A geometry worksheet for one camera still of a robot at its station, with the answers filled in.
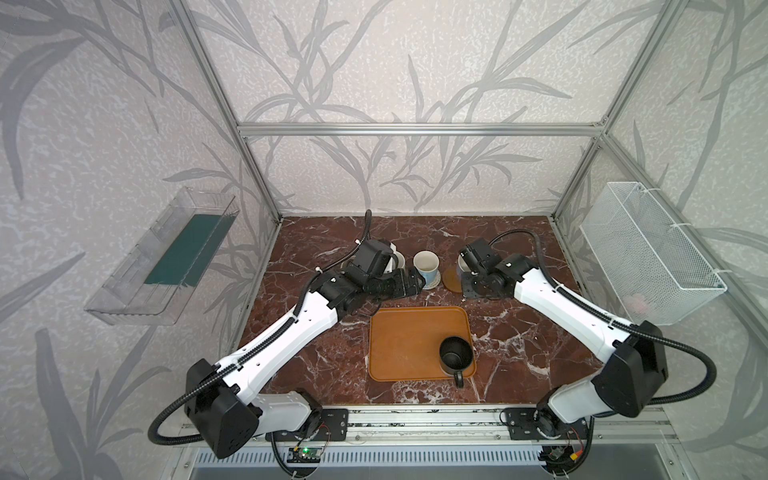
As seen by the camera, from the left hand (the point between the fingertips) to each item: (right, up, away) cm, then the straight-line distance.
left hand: (418, 278), depth 73 cm
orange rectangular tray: (-3, -21, +14) cm, 25 cm away
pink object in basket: (+54, -6, -1) cm, 54 cm away
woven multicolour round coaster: (+7, -5, +27) cm, 28 cm away
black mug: (+11, -24, +10) cm, 28 cm away
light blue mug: (+4, +2, +22) cm, 23 cm away
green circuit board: (-28, -43, -2) cm, 51 cm away
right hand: (+15, -1, +11) cm, 19 cm away
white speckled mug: (-4, +3, +21) cm, 22 cm away
